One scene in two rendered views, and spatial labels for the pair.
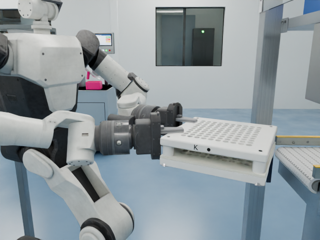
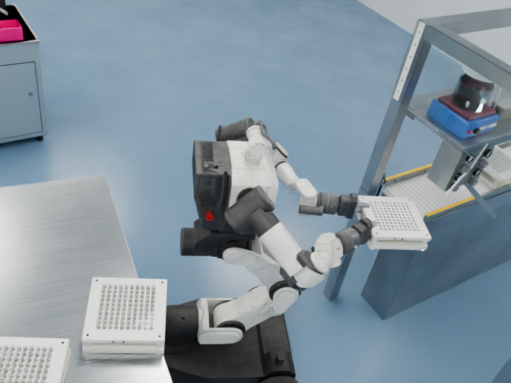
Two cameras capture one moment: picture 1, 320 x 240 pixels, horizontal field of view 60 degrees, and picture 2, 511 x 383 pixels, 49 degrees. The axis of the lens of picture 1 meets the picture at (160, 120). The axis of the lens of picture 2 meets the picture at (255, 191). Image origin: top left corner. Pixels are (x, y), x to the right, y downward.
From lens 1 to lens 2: 1.90 m
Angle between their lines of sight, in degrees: 43
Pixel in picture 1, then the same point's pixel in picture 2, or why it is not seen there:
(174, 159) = (379, 245)
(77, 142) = (336, 254)
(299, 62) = not seen: outside the picture
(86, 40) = not seen: hidden behind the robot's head
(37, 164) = (243, 258)
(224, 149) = (411, 238)
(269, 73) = (391, 140)
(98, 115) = (26, 84)
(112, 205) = not seen: hidden behind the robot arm
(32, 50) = (274, 189)
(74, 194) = (268, 269)
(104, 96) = (33, 52)
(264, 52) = (393, 128)
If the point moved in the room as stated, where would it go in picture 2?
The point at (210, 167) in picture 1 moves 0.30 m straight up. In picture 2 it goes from (400, 246) to (426, 188)
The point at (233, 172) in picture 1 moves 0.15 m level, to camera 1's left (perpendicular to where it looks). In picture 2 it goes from (412, 246) to (385, 258)
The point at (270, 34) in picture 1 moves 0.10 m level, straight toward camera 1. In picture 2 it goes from (400, 116) to (409, 129)
